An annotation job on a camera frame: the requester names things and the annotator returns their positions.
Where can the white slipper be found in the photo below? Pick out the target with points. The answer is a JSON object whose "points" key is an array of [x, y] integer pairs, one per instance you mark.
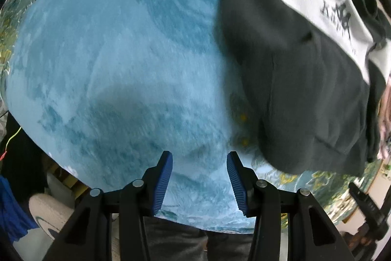
{"points": [[49, 213]]}

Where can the black and white Kappa hoodie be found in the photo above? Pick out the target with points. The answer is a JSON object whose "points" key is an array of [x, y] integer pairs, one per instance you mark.
{"points": [[314, 72]]}

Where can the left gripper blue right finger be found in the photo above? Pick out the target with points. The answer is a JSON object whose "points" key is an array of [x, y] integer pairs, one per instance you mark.
{"points": [[261, 200]]}

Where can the blue floral bed sheet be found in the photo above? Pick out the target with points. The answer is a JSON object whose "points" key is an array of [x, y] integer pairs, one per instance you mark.
{"points": [[105, 86]]}

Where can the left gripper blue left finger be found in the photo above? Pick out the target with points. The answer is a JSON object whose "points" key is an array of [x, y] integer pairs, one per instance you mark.
{"points": [[139, 199]]}

